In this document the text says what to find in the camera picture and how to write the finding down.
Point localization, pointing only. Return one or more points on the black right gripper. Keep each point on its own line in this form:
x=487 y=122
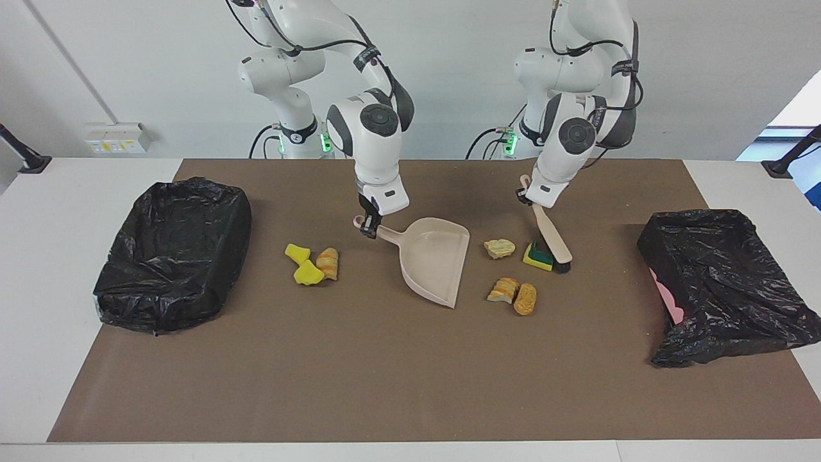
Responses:
x=367 y=204

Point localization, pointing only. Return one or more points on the beige plastic dustpan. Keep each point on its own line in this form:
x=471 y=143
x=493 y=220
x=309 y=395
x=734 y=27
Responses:
x=433 y=256

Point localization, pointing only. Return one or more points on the pale yellow sponge scrap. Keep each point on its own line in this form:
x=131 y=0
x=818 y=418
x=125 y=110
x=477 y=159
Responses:
x=499 y=248

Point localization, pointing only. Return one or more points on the orange striped toy croissant piece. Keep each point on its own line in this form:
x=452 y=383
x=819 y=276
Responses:
x=503 y=290

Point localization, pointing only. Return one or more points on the green yellow sponge piece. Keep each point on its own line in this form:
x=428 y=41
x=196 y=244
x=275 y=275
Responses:
x=537 y=258

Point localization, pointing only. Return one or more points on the beige hand brush black bristles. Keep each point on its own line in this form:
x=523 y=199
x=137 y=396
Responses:
x=551 y=231

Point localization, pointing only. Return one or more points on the brown oval toy bread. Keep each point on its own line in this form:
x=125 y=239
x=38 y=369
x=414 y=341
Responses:
x=525 y=299

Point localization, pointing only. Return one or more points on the chunky yellow sponge piece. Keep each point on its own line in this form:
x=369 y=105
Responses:
x=308 y=274

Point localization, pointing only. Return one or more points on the notched yellow sponge piece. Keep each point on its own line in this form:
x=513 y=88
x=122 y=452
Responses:
x=296 y=252

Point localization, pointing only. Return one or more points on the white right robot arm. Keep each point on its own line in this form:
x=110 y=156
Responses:
x=378 y=160

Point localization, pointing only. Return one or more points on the pink plastic bin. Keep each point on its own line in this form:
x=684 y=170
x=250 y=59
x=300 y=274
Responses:
x=667 y=301

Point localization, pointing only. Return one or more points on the left black bag bin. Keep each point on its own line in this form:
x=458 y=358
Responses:
x=173 y=256

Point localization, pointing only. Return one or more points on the black plastic trash bag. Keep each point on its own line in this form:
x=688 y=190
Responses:
x=725 y=282

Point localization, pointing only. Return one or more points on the brown paper table mat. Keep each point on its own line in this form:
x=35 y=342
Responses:
x=410 y=398

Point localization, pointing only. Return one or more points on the bright window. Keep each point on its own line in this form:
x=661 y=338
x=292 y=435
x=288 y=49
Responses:
x=802 y=106

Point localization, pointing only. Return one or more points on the black clamp mount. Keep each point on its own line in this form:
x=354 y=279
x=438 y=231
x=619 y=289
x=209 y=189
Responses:
x=779 y=168
x=32 y=164

